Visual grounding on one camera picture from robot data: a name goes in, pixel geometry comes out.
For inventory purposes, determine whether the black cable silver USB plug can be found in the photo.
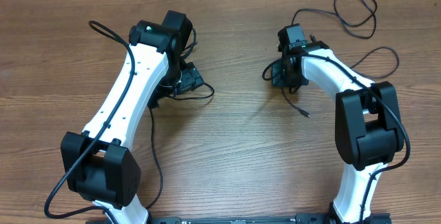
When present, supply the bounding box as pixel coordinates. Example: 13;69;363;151
145;81;216;210

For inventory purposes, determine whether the black cable long loop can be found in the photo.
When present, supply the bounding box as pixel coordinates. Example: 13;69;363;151
291;0;378;41

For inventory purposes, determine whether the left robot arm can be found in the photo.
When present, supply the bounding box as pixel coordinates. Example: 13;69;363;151
61;10;205;223

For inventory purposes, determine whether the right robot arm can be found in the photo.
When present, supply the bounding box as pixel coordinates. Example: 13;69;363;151
267;23;409;223

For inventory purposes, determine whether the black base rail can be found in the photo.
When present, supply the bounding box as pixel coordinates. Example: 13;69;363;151
85;213;392;224

